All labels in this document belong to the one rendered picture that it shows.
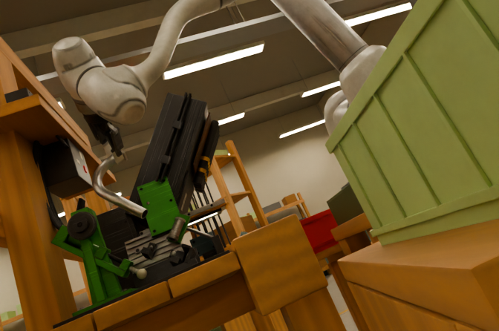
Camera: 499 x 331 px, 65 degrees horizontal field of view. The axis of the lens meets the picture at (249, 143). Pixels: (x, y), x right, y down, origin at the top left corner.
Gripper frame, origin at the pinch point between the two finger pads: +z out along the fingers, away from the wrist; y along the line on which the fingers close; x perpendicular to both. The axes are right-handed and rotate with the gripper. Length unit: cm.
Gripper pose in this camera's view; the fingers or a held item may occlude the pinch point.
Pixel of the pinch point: (113, 152)
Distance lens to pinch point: 134.8
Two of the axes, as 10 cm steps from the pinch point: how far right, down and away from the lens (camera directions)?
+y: -8.3, -4.0, 3.8
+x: -5.5, 6.3, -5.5
